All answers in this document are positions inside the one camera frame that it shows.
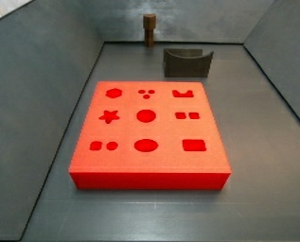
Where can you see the red shape sorting board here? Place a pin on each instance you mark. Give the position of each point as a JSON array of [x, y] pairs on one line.
[[150, 137]]

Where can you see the brown three prong peg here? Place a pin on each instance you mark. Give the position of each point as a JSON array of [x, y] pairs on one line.
[[150, 26]]

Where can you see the dark grey curved block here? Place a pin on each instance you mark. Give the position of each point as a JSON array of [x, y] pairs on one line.
[[187, 63]]

